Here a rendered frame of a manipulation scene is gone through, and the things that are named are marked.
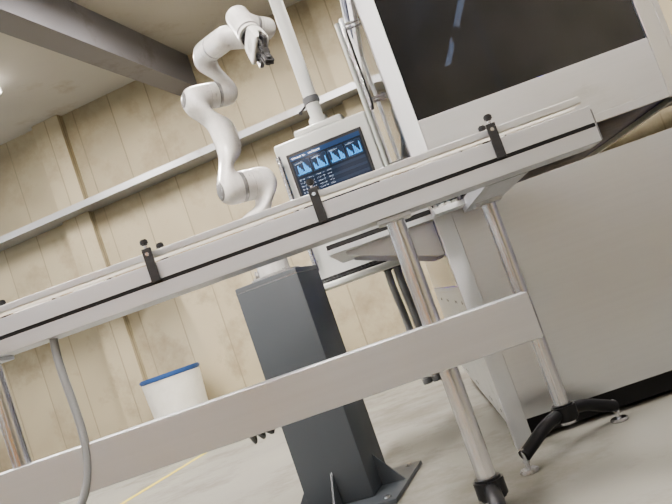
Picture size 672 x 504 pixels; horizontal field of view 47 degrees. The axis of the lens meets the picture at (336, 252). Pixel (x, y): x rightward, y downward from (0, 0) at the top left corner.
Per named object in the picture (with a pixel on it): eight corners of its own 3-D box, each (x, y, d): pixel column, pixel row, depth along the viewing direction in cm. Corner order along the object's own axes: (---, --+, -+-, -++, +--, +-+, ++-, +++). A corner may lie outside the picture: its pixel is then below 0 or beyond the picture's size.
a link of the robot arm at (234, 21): (259, 46, 264) (234, 42, 260) (247, 28, 273) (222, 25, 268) (266, 23, 260) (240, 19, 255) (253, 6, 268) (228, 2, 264)
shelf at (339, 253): (443, 227, 348) (442, 223, 348) (454, 211, 279) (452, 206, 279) (342, 263, 351) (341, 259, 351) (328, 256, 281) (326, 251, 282)
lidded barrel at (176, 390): (232, 428, 690) (209, 357, 695) (205, 444, 638) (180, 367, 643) (181, 445, 705) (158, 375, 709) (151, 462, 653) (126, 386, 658)
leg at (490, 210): (579, 416, 255) (498, 197, 261) (585, 420, 246) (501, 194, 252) (552, 425, 256) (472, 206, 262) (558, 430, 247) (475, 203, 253)
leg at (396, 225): (510, 491, 201) (409, 213, 207) (515, 500, 192) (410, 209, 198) (476, 502, 202) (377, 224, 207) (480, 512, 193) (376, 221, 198)
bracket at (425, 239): (444, 254, 289) (432, 221, 290) (444, 254, 286) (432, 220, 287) (357, 284, 292) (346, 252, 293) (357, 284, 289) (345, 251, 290)
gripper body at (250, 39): (239, 50, 260) (249, 66, 252) (241, 21, 253) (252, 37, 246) (260, 49, 263) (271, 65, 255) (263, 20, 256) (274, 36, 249)
